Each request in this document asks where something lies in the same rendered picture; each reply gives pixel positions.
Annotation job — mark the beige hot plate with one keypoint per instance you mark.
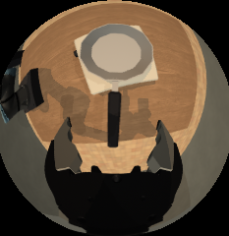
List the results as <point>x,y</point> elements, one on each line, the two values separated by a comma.
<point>97,85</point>

